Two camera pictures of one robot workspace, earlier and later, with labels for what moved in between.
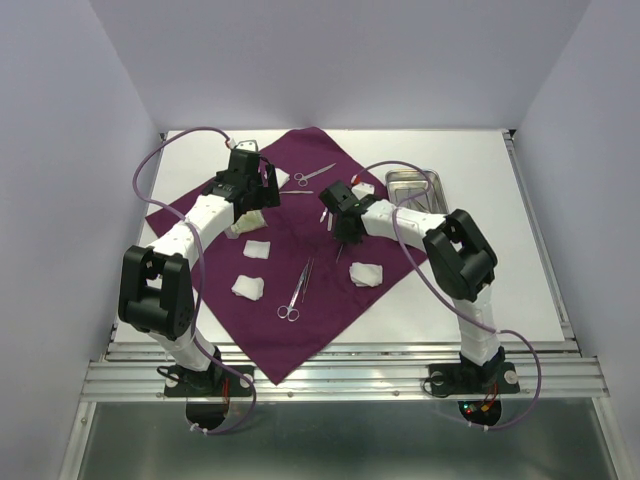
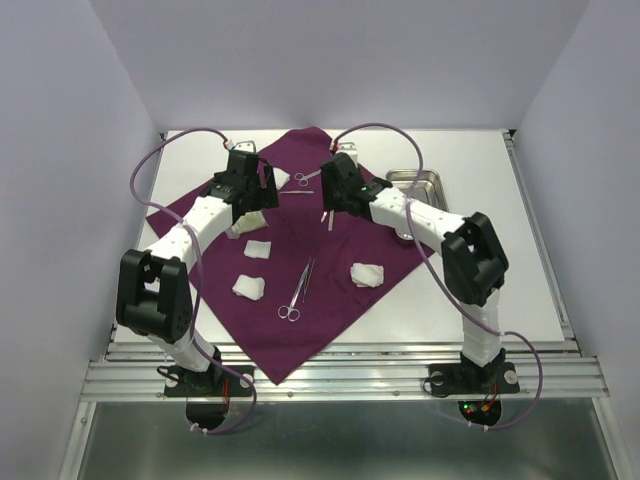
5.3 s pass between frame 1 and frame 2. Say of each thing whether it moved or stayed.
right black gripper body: moved
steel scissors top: stayed
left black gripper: stayed
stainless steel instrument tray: stayed
